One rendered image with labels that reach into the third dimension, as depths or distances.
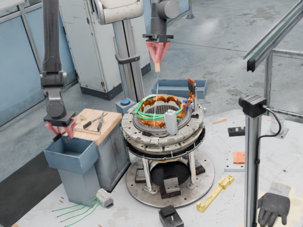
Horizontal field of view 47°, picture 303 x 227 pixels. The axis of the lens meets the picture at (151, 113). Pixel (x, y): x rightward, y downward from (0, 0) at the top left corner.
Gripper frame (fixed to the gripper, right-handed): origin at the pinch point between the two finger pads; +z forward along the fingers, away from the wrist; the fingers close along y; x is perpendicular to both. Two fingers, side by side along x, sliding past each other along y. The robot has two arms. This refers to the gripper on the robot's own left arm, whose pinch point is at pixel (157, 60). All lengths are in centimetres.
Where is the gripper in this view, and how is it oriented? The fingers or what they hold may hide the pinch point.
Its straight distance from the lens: 127.6
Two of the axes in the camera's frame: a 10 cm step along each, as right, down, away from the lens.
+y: 6.5, -1.4, 7.4
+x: -7.6, -1.8, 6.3
